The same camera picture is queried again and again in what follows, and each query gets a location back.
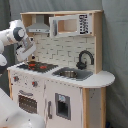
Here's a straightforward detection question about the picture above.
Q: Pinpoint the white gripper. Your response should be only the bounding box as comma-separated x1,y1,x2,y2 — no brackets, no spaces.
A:
16,38,36,62

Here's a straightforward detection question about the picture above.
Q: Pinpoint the small metal pot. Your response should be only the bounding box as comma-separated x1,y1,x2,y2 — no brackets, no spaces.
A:
62,70,77,78

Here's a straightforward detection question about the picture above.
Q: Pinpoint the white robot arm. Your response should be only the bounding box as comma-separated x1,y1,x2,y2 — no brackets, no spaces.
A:
0,20,45,128

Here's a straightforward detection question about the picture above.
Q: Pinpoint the wooden toy kitchen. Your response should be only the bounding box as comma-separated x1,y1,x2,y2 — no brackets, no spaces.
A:
8,10,115,128

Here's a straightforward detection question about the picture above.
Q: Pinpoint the black toy stovetop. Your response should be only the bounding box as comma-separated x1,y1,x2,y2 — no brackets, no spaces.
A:
20,61,56,73

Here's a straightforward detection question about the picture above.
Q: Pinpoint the grey range hood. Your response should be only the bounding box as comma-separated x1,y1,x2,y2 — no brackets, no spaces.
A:
26,14,50,33

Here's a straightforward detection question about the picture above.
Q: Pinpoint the red left stove knob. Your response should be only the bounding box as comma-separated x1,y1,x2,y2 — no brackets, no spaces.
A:
13,76,19,82

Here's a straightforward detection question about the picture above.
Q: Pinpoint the red stove knob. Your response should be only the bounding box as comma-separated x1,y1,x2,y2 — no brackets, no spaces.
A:
13,76,19,82
32,81,38,87

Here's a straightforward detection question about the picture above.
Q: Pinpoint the red right stove knob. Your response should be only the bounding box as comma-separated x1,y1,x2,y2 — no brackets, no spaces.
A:
32,81,38,87

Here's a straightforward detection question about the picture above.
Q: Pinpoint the toy oven door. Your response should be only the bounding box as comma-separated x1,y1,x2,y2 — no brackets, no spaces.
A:
18,90,37,114

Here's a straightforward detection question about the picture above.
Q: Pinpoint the black toy faucet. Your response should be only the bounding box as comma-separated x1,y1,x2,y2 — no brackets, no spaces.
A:
76,50,94,70

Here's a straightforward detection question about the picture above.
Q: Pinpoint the grey toy sink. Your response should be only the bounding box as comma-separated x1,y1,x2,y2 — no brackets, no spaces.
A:
53,67,92,81

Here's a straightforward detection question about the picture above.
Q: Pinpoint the white microwave door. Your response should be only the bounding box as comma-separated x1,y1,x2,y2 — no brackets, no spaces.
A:
49,13,92,38

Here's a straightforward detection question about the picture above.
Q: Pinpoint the grey ice dispenser panel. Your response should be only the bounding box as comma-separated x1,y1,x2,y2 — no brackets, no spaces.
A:
55,93,71,120

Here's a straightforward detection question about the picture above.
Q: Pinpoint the grey cabinet door handle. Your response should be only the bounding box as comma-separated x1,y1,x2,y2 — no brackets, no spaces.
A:
48,101,52,119

